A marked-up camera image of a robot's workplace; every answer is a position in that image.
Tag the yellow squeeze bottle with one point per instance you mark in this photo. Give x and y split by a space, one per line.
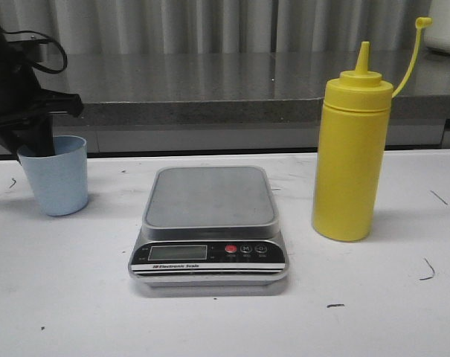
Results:
352 135

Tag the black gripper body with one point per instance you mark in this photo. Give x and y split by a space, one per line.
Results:
21 95

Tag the grey stone counter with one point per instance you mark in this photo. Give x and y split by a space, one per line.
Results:
140 104

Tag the light blue plastic cup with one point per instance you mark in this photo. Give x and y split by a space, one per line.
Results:
59 182

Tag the black gripper finger outside cup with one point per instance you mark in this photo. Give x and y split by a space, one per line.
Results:
10 141

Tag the silver electronic kitchen scale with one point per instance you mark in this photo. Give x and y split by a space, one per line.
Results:
210 231

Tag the black gripper finger inside cup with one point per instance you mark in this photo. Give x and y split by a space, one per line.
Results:
36 137

